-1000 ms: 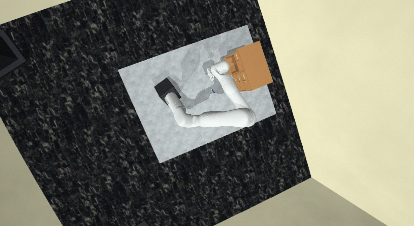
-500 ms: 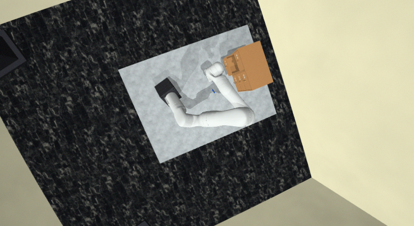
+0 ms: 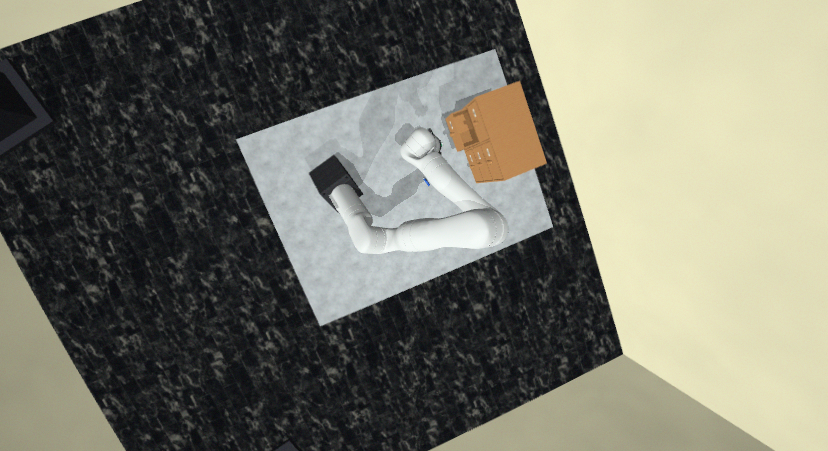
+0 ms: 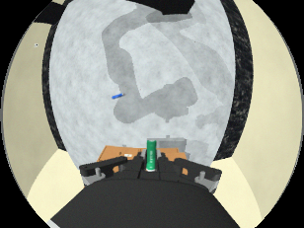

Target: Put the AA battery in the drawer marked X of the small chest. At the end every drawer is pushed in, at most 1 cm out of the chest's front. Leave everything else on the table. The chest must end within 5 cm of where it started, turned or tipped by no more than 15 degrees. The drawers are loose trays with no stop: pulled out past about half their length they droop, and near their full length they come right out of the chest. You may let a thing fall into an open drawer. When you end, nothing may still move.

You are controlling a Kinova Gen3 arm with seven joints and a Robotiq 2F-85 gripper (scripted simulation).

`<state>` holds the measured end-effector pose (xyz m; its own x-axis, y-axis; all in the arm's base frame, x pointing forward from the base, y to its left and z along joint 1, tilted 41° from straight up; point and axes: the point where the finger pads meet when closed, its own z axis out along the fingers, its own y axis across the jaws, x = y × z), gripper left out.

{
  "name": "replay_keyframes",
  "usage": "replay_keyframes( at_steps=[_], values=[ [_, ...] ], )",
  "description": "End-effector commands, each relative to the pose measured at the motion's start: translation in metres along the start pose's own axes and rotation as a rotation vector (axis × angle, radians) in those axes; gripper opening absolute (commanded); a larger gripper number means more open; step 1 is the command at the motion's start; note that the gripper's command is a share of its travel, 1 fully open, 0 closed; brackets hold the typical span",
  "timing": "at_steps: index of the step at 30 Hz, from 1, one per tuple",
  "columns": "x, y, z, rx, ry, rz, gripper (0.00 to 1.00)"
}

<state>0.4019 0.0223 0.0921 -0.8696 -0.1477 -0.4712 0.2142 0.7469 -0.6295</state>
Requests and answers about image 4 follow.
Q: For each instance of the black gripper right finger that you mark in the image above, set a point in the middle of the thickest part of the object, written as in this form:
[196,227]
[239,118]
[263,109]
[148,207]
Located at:
[198,173]

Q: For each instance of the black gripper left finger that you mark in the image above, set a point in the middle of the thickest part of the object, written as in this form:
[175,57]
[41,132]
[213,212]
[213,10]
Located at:
[104,169]

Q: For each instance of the green aa battery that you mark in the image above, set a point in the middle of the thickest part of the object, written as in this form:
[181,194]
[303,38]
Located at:
[151,150]

